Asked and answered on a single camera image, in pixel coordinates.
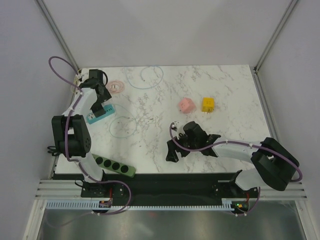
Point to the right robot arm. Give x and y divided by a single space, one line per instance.
273 165

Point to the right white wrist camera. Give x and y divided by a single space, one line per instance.
178 128

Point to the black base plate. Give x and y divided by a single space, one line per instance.
172 190

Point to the pink cube plug adapter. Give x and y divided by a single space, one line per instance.
186 105

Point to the teal power strip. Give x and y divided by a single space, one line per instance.
108 111

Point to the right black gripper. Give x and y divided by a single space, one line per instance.
171 155

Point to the yellow cube plug adapter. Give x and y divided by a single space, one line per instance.
207 105

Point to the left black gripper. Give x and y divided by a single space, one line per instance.
105 97

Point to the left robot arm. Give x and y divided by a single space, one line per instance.
70 132

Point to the green power strip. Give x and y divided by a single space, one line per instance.
114 166

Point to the white slotted cable duct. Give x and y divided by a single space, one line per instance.
103 205

